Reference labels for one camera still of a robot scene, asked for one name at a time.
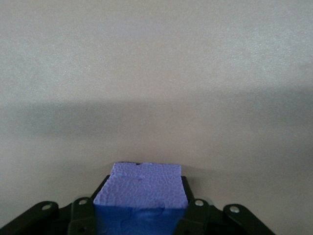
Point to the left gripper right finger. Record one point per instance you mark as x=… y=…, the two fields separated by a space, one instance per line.
x=198 y=218

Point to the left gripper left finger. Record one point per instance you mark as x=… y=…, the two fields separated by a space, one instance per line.
x=80 y=215

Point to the purple foam cube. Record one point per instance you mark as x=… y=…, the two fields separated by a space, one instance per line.
x=141 y=191

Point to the brown table cover sheet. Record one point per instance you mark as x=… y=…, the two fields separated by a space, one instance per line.
x=156 y=61

